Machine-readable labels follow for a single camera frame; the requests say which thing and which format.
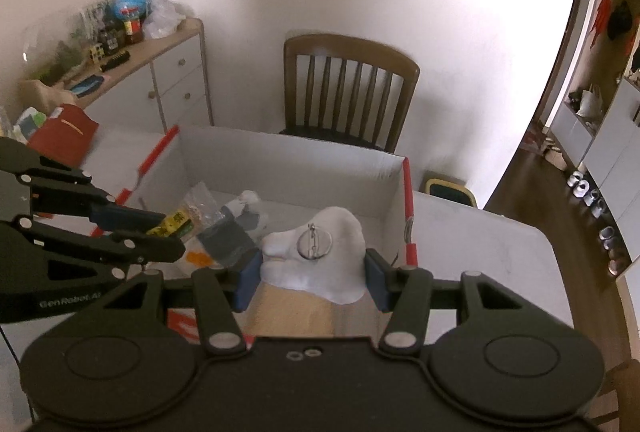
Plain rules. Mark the clear bag of small parts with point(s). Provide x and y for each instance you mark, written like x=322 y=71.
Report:
x=202 y=207

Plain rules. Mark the brown wooden chair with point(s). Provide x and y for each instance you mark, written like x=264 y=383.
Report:
x=350 y=81
x=622 y=392

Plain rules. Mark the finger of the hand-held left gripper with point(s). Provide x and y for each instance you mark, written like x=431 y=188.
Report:
x=150 y=250
x=127 y=215

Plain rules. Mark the red hanging cloth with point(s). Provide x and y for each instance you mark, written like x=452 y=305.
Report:
x=601 y=19

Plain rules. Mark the clear crumpled plastic bag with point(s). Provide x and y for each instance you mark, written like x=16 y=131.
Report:
x=161 y=17

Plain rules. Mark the small orange piece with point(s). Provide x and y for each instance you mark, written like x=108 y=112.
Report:
x=198 y=257

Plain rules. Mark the stool with green cushion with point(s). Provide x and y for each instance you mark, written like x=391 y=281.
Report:
x=447 y=193

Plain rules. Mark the white grey sock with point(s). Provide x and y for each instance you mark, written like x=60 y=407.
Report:
x=247 y=207

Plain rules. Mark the red paper bag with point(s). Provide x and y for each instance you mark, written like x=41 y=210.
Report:
x=62 y=134

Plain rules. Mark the white tote bag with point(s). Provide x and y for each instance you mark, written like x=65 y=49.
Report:
x=590 y=104

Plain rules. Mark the black hairbrush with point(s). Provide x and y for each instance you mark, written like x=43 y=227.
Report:
x=115 y=61

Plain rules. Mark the blue black pouch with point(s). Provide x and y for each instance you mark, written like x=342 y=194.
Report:
x=87 y=84

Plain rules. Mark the green white packet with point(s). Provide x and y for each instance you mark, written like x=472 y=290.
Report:
x=29 y=124

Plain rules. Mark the tan paper bag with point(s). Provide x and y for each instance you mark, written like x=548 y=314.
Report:
x=47 y=92

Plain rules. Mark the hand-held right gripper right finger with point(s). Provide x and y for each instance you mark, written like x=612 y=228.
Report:
x=376 y=284

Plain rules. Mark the red white cardboard box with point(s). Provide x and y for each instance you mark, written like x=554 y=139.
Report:
x=300 y=161

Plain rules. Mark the blue globe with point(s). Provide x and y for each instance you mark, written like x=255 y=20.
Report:
x=131 y=1

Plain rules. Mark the white shoe cabinet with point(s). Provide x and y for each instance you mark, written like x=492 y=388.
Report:
x=615 y=121

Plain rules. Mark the pair of beige slippers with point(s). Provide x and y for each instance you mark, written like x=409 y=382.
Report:
x=552 y=152

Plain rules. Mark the black hanging bag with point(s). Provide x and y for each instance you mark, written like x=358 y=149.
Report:
x=620 y=20

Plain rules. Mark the row of shoes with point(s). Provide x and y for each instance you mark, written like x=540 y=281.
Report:
x=592 y=202

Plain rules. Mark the bottle with red cap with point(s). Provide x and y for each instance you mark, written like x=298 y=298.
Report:
x=133 y=27

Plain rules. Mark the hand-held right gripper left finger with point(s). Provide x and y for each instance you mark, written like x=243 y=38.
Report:
x=248 y=284

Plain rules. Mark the yellow black toy block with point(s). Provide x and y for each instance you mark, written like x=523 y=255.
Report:
x=96 y=53

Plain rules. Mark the yellow green packet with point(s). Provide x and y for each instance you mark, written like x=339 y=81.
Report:
x=172 y=224

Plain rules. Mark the white sideboard cabinet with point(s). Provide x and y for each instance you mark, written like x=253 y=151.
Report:
x=175 y=76

